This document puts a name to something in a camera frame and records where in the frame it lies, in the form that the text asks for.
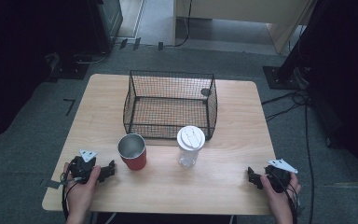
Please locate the black angle tape mark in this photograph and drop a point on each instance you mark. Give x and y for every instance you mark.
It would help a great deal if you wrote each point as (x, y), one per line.
(71, 104)

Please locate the grey tape strip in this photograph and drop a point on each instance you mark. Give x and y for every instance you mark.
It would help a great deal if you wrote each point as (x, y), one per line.
(53, 184)

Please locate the beige wooden furniture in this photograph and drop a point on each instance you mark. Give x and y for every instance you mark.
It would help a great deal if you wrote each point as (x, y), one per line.
(245, 9)

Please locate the black stand base plate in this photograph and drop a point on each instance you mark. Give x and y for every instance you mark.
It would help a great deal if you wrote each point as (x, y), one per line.
(276, 79)
(70, 70)

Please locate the clear bottle with white lid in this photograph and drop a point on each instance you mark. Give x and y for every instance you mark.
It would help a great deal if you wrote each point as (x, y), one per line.
(190, 140)

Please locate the person's right hand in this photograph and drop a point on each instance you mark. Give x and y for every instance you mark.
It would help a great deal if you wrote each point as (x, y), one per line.
(279, 202)

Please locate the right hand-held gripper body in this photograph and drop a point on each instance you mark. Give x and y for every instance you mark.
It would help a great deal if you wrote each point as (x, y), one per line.
(279, 180)

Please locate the black floor tape strip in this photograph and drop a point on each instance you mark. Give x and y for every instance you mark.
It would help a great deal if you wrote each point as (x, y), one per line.
(137, 43)
(160, 46)
(123, 43)

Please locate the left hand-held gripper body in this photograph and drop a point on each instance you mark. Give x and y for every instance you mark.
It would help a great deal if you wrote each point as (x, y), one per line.
(80, 168)

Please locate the black cabinet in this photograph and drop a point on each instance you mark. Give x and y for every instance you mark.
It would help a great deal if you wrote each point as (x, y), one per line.
(105, 25)

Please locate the dark curtain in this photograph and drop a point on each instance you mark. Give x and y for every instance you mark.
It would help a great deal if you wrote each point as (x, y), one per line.
(18, 62)

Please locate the person's left hand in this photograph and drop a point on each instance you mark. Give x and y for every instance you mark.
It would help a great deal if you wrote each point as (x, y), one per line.
(79, 196)

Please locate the red cup with steel inside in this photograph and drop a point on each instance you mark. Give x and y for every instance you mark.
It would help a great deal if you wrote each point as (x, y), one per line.
(135, 161)

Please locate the round grey table grommet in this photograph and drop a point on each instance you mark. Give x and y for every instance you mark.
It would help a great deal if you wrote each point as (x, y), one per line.
(205, 92)

